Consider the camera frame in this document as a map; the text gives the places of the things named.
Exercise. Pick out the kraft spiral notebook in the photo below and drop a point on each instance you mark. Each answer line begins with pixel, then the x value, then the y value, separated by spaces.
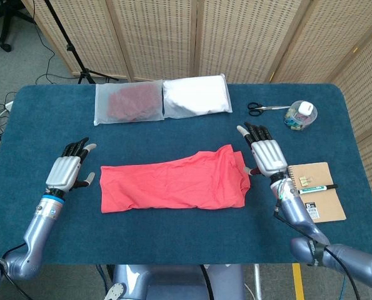
pixel 326 206

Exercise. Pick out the white earbuds case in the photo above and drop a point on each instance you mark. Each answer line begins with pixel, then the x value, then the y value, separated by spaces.
pixel 305 107

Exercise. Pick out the white power strip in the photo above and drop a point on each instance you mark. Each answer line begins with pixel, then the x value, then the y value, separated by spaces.
pixel 9 106

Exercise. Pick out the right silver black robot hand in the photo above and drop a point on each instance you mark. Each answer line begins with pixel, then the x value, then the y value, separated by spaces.
pixel 268 156

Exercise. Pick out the coral red t-shirt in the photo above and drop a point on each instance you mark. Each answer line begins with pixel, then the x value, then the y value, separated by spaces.
pixel 173 184

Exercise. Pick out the black tripod stand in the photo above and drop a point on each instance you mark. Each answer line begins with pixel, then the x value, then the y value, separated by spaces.
pixel 70 48

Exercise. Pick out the grey table leg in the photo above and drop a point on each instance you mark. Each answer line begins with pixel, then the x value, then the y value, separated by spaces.
pixel 258 282

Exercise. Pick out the frosted bag with white garment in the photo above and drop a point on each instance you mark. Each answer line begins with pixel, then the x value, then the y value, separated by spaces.
pixel 195 97

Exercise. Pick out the blue carpet table cover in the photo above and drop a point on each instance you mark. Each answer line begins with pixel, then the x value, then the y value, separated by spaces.
pixel 185 237

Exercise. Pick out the wicker folding screen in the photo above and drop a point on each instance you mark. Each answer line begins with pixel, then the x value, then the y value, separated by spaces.
pixel 160 37

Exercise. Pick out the gold binder clip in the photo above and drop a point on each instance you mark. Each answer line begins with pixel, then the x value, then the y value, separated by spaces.
pixel 307 181
pixel 302 181

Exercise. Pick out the clear jar of binder clips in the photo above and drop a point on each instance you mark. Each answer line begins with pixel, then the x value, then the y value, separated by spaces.
pixel 298 122

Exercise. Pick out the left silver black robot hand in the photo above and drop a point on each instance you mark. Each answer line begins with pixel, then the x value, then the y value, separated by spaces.
pixel 62 172

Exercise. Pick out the blue-grey robot torso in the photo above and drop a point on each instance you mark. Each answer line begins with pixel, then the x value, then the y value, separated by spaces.
pixel 173 286

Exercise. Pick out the green whiteboard marker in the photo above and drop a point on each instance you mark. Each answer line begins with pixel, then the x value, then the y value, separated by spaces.
pixel 314 189

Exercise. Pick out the black office chair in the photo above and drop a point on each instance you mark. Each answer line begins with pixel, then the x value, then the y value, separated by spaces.
pixel 4 18

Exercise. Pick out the frosted bag with maroon garment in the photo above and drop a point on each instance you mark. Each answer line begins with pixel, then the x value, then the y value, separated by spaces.
pixel 129 103

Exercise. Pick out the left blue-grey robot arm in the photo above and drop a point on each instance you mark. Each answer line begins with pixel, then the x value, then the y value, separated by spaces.
pixel 45 215

